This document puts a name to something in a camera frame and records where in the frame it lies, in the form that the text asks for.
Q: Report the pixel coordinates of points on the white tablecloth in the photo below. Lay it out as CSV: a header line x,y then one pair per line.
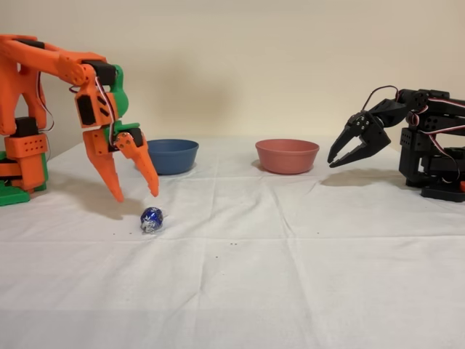
x,y
232,272

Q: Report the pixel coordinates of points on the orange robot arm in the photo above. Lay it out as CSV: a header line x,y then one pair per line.
x,y
22,72

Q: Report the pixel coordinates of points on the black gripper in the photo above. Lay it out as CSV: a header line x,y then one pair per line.
x,y
374,133

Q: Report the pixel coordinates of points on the pink bowl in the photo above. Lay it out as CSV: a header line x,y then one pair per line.
x,y
287,158

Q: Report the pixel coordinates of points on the green arm base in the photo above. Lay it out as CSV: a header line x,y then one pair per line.
x,y
14,198

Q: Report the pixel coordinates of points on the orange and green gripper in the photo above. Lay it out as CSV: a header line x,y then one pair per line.
x,y
95,142

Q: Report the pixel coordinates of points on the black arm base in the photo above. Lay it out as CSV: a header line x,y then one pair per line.
x,y
443,192

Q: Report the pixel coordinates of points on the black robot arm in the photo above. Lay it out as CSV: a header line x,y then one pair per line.
x,y
414,141

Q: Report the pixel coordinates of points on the blue foil-wrapped candy ball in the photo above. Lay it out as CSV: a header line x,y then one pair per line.
x,y
152,216

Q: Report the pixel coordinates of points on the blue bowl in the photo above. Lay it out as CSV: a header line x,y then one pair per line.
x,y
174,160

